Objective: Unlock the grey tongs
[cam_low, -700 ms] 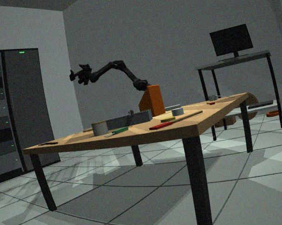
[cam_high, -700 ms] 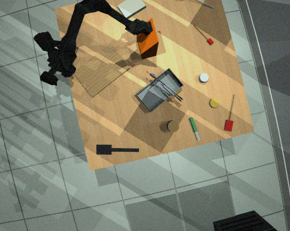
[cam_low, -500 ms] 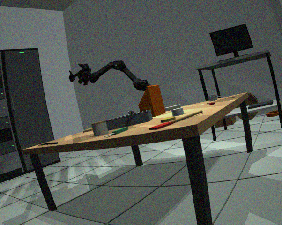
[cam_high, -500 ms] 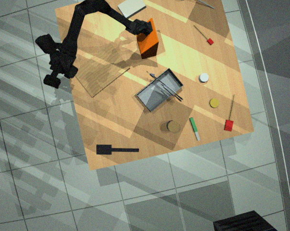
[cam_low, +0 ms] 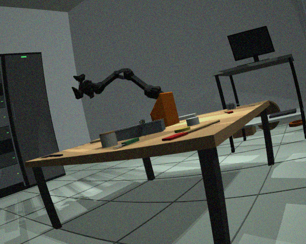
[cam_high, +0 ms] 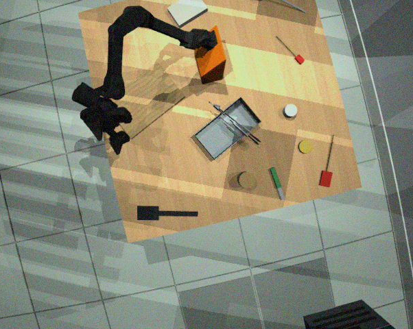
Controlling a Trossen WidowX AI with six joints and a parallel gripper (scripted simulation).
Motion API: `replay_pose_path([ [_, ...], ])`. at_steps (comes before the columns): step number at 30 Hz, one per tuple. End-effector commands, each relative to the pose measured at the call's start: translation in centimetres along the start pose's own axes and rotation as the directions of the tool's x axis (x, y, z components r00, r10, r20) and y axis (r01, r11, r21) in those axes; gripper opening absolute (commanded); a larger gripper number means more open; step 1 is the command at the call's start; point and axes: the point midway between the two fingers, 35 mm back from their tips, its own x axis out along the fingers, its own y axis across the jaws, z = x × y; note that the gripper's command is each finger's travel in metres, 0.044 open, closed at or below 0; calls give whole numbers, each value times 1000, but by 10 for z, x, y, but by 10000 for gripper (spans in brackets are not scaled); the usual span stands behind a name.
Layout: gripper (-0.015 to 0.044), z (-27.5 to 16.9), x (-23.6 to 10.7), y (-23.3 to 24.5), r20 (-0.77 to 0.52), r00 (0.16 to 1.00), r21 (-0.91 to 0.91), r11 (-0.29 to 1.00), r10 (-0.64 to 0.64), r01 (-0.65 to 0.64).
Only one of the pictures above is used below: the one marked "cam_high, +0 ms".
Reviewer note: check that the yellow round disc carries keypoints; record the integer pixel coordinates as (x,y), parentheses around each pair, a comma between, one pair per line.
(304,146)

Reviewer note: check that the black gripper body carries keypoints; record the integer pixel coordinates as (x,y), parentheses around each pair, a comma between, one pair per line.
(109,124)

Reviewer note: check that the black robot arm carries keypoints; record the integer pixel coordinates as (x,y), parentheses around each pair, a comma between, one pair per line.
(113,88)

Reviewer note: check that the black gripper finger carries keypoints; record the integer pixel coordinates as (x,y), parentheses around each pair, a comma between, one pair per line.
(117,143)
(95,124)

